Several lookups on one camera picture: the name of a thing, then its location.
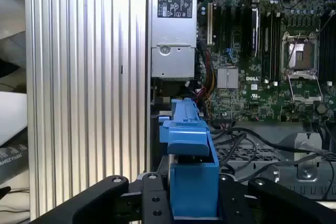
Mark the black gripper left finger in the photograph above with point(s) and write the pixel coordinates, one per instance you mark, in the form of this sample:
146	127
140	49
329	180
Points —
155	203

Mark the white grey room furniture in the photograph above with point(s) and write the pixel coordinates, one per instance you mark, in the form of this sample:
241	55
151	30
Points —
11	9

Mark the CPU socket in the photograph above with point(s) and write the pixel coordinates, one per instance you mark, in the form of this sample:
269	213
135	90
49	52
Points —
302	51

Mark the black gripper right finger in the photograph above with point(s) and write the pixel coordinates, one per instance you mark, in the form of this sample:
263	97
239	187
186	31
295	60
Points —
231	203

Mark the green Dell motherboard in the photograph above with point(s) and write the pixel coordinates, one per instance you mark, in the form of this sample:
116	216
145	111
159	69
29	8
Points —
262	98

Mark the black open PC case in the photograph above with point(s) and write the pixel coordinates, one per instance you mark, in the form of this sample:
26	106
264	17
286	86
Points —
262	129

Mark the silver power supply unit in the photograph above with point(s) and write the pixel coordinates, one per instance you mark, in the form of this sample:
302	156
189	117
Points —
173	24

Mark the metal socket cover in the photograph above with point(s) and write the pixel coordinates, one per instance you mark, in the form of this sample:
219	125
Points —
305	98

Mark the black RAM slots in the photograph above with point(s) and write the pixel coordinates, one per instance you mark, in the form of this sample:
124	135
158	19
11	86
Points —
270	51

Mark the perforated metal disk bay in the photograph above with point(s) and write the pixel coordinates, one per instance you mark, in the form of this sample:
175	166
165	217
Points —
302	179

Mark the white expansion slot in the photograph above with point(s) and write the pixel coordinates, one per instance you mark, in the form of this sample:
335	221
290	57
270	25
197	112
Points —
209	24

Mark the silver chipset heatsink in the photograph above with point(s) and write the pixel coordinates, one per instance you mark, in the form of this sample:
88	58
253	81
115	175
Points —
228	78

